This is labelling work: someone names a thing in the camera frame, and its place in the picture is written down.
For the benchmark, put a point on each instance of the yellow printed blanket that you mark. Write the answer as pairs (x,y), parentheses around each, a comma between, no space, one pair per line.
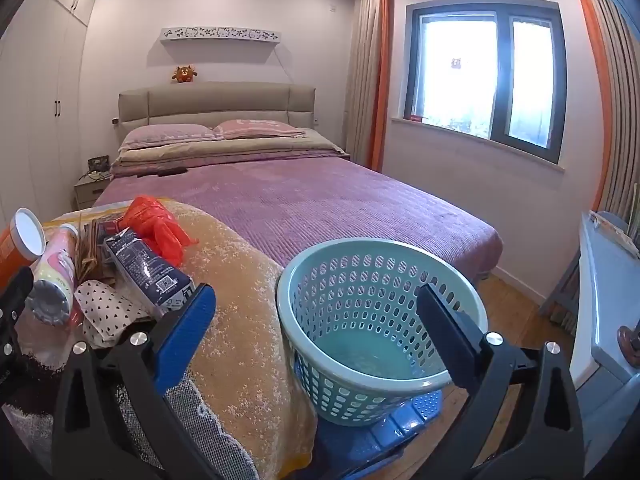
(240,310)

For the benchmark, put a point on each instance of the white polka dot cloth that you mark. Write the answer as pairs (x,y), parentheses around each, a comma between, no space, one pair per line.
(105,310)

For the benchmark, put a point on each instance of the blue plastic stool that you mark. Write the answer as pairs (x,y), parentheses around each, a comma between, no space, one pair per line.
(380,440)

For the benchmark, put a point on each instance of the folded beige blanket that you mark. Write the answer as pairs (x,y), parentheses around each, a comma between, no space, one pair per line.
(225,152)

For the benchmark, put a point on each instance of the teal plastic laundry basket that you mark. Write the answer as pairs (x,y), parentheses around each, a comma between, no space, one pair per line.
(320,280)

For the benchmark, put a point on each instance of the white wardrobe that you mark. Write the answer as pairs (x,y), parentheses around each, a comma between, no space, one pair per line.
(50,85)

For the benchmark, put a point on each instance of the dark framed window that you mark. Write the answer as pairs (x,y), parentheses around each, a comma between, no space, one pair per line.
(500,75)

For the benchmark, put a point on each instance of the pink pillow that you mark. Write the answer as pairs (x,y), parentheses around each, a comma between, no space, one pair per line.
(260,127)

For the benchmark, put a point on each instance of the white wall shelf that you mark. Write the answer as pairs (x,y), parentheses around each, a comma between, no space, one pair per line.
(220,35)

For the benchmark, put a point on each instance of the pink snack tube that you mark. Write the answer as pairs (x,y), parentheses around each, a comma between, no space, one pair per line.
(55,270)

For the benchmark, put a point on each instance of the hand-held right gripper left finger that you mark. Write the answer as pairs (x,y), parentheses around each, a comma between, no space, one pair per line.
(185,330)

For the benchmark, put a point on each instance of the purple pillow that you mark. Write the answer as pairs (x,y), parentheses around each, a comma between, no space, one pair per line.
(165,135)

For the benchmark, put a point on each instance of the beige and orange curtain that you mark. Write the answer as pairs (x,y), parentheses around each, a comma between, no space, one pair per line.
(620,110)
(365,85)

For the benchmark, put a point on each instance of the bed with purple cover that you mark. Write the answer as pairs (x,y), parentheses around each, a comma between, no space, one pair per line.
(325,195)

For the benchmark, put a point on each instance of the orange can with white lid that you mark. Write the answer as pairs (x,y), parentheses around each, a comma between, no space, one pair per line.
(27,232)

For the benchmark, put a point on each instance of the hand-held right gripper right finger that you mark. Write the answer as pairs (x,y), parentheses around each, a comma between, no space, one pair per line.
(450,340)

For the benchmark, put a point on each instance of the beige padded headboard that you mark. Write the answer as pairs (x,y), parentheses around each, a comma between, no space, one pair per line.
(215,102)

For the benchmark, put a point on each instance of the orange plush toy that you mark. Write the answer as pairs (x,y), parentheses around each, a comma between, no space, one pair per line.
(184,74)

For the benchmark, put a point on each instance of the grey desk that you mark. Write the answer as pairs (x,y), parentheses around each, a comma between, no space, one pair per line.
(600,285)

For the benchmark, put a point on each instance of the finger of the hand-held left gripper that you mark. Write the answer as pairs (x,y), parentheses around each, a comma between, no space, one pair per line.
(14,305)

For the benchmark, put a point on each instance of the blue printed cardboard box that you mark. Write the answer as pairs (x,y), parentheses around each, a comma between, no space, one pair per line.
(145,270)

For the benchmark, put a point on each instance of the beige nightstand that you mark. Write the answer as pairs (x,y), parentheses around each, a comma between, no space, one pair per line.
(87,192)

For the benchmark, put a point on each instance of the orange plastic bag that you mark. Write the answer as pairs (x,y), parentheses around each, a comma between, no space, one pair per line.
(150,220)

